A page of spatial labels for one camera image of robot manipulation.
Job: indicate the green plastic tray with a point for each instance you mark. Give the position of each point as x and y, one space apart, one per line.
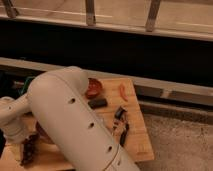
26 84

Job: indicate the purple bowl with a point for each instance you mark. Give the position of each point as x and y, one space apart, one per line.
43 135

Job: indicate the dark red grape bunch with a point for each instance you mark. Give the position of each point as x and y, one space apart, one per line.
29 149

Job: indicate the red bowl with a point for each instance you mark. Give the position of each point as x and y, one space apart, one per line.
94 89

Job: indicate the orange carrot toy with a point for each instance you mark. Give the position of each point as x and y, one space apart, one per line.
122 92

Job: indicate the wooden cutting board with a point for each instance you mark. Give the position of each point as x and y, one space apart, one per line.
137 144

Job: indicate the black handled tool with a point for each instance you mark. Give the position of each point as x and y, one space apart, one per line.
119 114

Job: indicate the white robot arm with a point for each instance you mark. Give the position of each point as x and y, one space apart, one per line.
55 98

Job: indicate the black rectangular block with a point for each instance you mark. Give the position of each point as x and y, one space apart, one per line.
98 103

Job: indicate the black handled knife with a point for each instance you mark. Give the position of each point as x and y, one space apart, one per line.
124 134

